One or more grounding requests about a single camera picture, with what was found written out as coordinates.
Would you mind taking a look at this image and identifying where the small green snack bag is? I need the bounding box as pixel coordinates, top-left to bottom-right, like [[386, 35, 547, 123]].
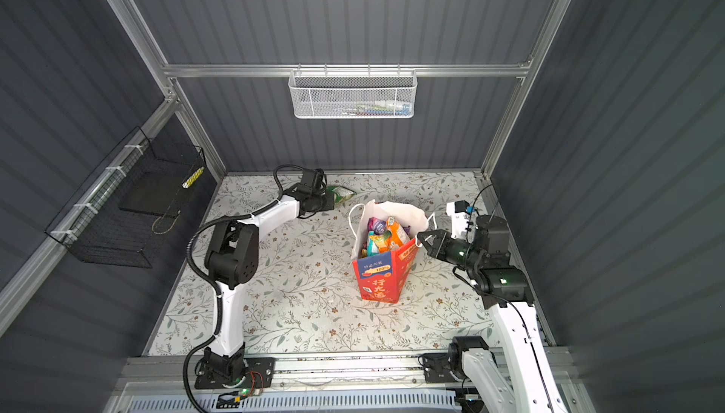
[[327, 184, 358, 204]]

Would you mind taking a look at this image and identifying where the red and white paper bag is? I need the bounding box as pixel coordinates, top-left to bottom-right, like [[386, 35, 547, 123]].
[[349, 201, 437, 303]]

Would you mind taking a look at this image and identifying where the orange snack bag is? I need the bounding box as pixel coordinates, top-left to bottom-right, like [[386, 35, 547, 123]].
[[384, 217, 410, 250]]

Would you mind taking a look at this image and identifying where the purple Fox's candy bag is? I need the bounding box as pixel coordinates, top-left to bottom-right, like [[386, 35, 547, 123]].
[[367, 217, 387, 235]]

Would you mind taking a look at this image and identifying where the teal white snack bag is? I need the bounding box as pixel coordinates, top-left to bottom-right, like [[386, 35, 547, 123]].
[[366, 231, 392, 257]]

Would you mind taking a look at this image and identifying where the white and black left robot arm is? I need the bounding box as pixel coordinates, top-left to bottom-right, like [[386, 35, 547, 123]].
[[187, 180, 334, 385]]

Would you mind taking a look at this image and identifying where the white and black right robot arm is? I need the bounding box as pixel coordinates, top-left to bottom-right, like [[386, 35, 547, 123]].
[[416, 215, 568, 412]]

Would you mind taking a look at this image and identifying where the white perforated vent panel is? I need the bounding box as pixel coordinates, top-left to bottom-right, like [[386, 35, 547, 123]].
[[126, 388, 457, 413]]

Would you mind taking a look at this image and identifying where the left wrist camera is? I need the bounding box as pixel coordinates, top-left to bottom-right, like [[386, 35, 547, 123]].
[[299, 169, 327, 191]]

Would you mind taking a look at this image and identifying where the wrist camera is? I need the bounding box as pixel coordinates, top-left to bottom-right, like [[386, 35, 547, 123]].
[[446, 201, 474, 240], [299, 169, 327, 191]]

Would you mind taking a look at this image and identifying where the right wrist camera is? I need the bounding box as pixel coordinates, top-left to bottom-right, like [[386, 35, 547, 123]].
[[446, 201, 474, 240]]

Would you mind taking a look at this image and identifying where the white wire mesh basket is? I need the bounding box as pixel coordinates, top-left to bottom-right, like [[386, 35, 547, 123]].
[[288, 72, 418, 119]]

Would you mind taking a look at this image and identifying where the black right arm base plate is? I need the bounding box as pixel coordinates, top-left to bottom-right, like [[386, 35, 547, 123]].
[[418, 353, 460, 384]]

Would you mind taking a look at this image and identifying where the black corrugated cable conduit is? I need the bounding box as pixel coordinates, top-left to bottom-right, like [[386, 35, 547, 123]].
[[182, 164, 307, 413]]

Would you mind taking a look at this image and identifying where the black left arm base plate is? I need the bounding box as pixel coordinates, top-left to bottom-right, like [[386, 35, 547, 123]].
[[194, 354, 277, 390]]

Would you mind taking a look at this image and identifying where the black wire basket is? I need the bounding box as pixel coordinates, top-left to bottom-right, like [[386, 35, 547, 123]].
[[45, 130, 207, 269]]

